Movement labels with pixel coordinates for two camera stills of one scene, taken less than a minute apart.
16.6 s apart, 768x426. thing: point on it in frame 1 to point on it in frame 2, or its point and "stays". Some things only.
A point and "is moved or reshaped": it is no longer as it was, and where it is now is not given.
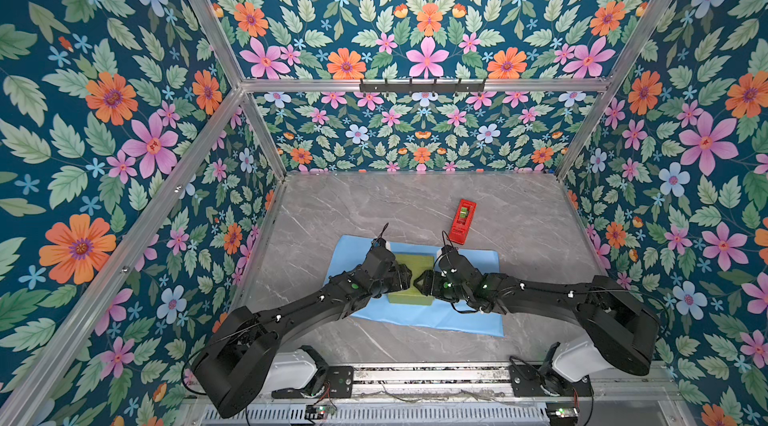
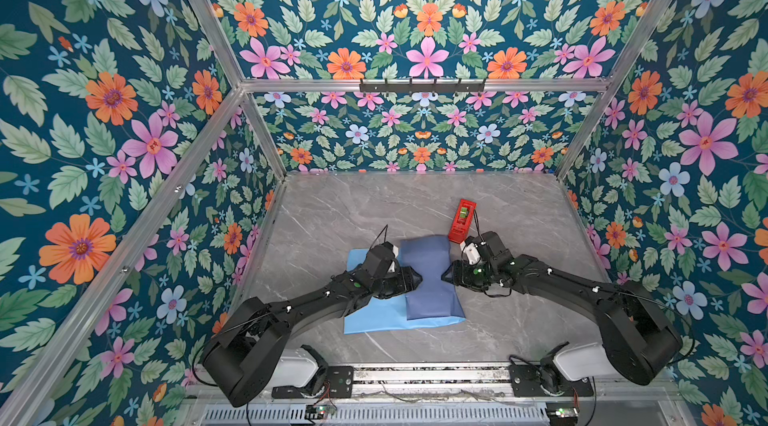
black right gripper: [429, 283] to [457, 266]
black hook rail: [422, 87] stays
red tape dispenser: [462, 221] stays
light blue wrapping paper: [350, 252] is moved or reshaped
